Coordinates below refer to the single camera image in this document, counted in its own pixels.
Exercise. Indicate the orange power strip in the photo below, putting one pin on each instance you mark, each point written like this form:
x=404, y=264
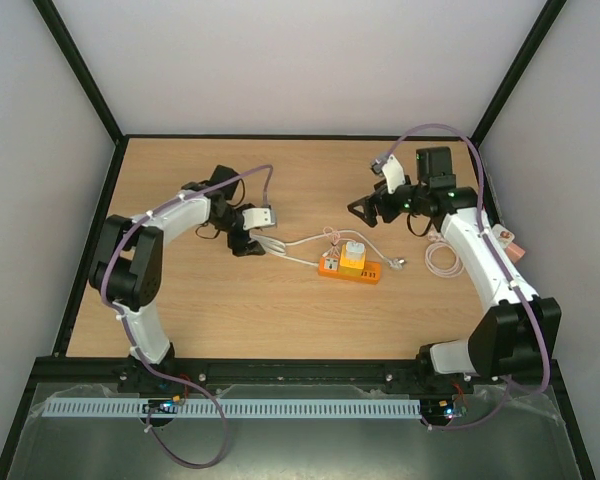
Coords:
x=369, y=274

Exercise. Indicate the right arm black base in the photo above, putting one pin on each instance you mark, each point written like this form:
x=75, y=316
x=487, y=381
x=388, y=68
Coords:
x=444, y=399

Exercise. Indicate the pink small block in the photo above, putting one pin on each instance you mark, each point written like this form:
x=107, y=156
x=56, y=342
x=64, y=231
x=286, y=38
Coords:
x=515, y=252

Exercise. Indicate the grey slotted cable duct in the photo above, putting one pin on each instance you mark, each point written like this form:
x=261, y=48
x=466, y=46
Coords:
x=234, y=408

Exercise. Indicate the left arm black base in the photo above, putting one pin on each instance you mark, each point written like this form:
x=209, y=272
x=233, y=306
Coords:
x=166, y=396

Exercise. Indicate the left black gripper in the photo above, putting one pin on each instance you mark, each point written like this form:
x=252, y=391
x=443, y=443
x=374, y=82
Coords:
x=245, y=248

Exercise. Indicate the black aluminium frame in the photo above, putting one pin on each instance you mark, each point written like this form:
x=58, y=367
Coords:
x=58, y=366

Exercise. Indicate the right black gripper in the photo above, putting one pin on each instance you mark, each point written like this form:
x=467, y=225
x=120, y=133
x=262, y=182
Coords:
x=380, y=203

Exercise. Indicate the white usb charger plug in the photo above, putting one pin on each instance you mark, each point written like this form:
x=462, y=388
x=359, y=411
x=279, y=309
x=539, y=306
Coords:
x=354, y=251

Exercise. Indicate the white printed cube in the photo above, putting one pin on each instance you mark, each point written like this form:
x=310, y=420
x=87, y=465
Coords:
x=504, y=236

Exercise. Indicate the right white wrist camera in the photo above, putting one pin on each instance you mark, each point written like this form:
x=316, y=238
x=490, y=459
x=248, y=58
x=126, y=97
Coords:
x=390, y=169

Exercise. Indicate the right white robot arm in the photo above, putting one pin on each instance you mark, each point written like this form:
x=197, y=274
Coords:
x=519, y=328

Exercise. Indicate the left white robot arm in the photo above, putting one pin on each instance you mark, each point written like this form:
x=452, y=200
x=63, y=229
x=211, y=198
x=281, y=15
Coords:
x=128, y=261

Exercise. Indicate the yellow cube socket adapter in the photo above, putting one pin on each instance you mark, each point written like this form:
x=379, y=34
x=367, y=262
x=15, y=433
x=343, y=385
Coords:
x=351, y=268

